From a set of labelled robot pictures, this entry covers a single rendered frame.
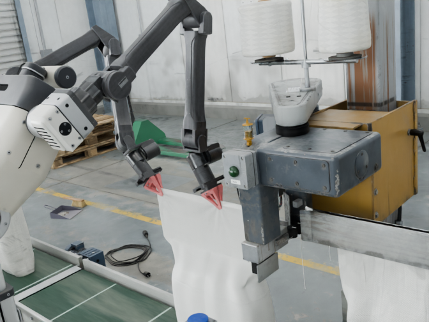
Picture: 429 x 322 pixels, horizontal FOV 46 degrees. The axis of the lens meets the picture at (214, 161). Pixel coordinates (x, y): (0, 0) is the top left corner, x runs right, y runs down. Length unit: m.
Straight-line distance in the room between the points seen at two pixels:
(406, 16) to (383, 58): 4.93
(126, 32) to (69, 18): 1.04
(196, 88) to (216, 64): 6.70
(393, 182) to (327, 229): 0.30
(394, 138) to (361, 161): 0.35
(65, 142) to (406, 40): 5.59
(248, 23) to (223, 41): 6.60
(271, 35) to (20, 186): 0.83
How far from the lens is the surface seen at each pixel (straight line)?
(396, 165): 1.63
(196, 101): 1.63
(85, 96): 1.37
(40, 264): 3.22
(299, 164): 1.21
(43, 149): 1.48
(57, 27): 9.75
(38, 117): 1.33
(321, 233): 1.45
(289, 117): 1.34
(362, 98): 1.66
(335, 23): 1.41
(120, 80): 1.41
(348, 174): 1.22
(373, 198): 1.49
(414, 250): 1.34
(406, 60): 6.60
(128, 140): 1.92
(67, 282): 2.92
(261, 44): 1.54
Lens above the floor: 1.67
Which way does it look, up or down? 16 degrees down
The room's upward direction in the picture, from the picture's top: 7 degrees counter-clockwise
